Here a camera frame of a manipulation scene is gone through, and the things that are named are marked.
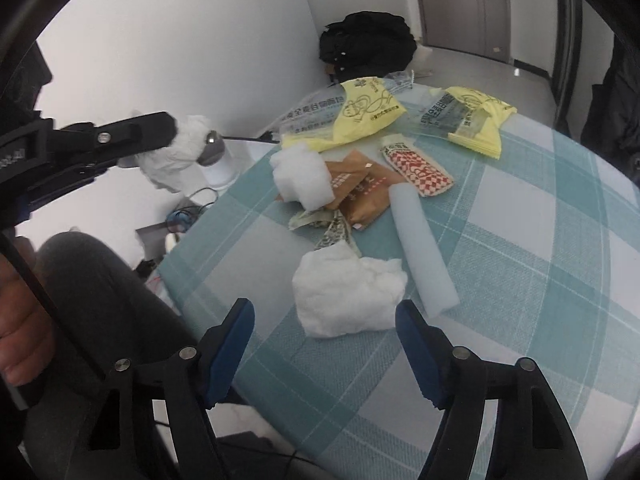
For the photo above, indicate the teal plaid tablecloth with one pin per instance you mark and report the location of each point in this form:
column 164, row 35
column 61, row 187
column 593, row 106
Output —
column 534, row 253

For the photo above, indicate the black backpack on floor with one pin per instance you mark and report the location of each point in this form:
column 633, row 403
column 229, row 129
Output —
column 367, row 43

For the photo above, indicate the white cylindrical holder cup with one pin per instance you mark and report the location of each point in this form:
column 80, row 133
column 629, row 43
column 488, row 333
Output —
column 217, row 162

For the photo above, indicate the large white cotton wad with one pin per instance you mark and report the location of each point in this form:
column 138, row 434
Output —
column 338, row 293

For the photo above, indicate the grey door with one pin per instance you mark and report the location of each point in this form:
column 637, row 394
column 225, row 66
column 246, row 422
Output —
column 477, row 27

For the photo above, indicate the white tissue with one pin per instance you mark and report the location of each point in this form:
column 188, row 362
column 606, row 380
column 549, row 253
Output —
column 164, row 166

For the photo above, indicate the red white checkered packet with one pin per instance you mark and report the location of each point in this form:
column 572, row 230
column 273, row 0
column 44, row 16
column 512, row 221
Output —
column 424, row 173

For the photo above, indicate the yellow plastic bag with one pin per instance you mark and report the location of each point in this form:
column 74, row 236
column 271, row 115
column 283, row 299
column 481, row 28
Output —
column 344, row 114
column 469, row 118

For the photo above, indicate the person's hand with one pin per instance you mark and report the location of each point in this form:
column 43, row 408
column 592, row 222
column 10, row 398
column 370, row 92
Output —
column 27, row 334

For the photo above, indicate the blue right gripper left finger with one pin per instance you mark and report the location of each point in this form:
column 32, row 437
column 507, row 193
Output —
column 222, row 349

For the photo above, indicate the green patterned wrapper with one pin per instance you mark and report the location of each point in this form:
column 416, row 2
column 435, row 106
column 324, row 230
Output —
column 336, row 228

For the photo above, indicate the yellow plastic bag right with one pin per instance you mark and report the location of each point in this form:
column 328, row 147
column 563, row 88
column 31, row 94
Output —
column 469, row 118

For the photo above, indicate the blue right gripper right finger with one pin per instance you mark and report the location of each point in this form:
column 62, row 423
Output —
column 427, row 349

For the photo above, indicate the person's dark trouser leg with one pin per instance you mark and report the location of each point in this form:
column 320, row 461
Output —
column 114, row 315

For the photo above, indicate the white foam tube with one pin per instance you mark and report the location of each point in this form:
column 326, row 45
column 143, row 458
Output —
column 426, row 265

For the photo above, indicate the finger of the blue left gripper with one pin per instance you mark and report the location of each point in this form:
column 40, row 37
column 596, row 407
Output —
column 127, row 137

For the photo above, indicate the yellow plastic bag left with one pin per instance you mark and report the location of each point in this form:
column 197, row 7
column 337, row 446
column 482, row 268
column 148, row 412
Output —
column 344, row 114

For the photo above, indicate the brown snack packet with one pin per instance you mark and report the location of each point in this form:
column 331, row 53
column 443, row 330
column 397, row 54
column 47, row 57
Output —
column 360, row 186

